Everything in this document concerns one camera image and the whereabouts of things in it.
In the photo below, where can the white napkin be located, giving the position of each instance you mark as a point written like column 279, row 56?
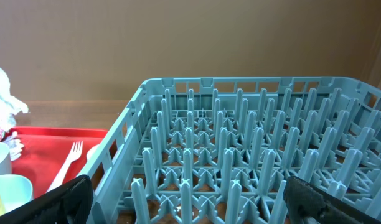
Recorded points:
column 9, row 107

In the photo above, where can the red serving tray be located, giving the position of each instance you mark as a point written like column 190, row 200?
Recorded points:
column 46, row 149

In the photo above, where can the light blue bowl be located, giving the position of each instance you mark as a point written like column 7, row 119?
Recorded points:
column 15, row 191

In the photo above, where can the white plastic fork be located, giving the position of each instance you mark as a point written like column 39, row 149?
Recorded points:
column 74, row 154

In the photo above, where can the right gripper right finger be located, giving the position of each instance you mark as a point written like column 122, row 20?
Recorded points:
column 309, row 204

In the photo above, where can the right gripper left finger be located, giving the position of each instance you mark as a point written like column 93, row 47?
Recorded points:
column 68, row 203

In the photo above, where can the grey dishwasher rack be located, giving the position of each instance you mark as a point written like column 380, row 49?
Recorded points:
column 223, row 149

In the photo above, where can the mint green bowl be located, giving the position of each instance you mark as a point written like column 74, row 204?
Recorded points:
column 5, row 159

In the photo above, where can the white plastic spoon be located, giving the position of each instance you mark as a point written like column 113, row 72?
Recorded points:
column 91, row 151

